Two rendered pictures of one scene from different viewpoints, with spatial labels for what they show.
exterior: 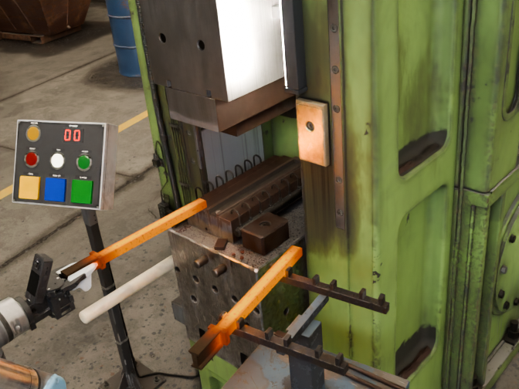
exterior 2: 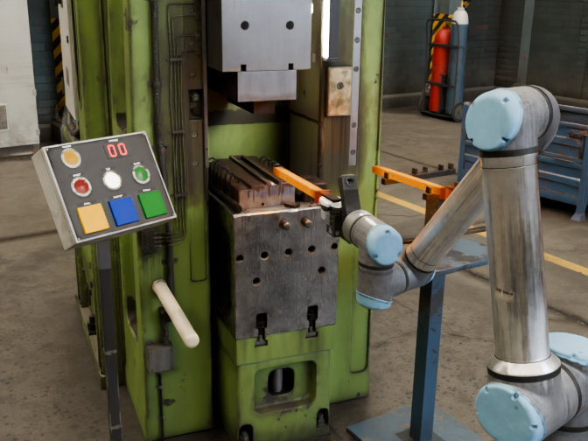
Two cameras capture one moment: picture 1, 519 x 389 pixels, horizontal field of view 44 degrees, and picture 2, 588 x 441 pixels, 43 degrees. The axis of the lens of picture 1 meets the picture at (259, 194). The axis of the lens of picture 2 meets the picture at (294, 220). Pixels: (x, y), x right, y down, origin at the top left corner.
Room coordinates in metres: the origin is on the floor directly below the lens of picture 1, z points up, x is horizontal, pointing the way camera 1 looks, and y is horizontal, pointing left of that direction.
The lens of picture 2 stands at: (0.63, 2.34, 1.63)
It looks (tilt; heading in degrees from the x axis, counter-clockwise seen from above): 18 degrees down; 293
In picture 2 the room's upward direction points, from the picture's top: 1 degrees clockwise
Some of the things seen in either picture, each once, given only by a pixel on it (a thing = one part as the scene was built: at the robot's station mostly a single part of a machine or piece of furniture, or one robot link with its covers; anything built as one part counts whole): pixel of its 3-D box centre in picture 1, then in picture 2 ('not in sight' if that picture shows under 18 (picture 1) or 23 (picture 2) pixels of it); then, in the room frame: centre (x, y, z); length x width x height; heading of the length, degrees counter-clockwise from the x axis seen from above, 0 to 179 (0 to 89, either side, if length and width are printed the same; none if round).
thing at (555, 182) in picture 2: not in sight; (546, 151); (1.05, -3.89, 0.36); 1.20 x 0.80 x 0.72; 151
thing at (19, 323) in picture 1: (12, 317); (361, 227); (1.17, 0.59, 1.03); 0.10 x 0.05 x 0.09; 45
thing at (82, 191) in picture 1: (83, 191); (151, 204); (1.83, 0.57, 1.01); 0.07 x 0.05 x 0.07; 70
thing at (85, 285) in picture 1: (85, 279); not in sight; (1.30, 0.45, 1.03); 0.09 x 0.03 x 0.06; 132
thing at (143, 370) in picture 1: (130, 376); not in sight; (1.98, 0.61, 0.05); 0.22 x 0.22 x 0.09; 45
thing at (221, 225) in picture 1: (255, 192); (247, 179); (1.79, 0.01, 0.96); 0.42 x 0.20 x 0.09; 135
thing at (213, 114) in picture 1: (243, 86); (246, 78); (1.79, 0.01, 1.32); 0.42 x 0.20 x 0.10; 135
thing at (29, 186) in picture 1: (30, 187); (92, 219); (1.90, 0.75, 1.01); 0.07 x 0.05 x 0.07; 70
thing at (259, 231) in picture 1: (266, 233); (309, 188); (1.56, -0.01, 0.95); 0.12 x 0.08 x 0.06; 135
